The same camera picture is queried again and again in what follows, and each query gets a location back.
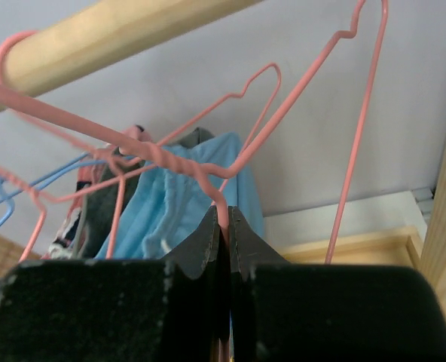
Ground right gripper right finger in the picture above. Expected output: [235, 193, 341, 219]
[229, 207, 446, 361]

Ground pink wire hanger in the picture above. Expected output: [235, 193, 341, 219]
[0, 0, 389, 264]
[0, 62, 283, 263]

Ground grey shorts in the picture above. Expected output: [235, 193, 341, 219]
[77, 127, 214, 258]

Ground wooden clothes rack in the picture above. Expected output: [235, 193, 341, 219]
[0, 0, 446, 321]

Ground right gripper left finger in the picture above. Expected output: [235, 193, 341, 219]
[0, 208, 222, 361]

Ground light blue shorts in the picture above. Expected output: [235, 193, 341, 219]
[112, 128, 264, 259]

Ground pink shark-print shorts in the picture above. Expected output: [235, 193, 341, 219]
[44, 125, 152, 259]

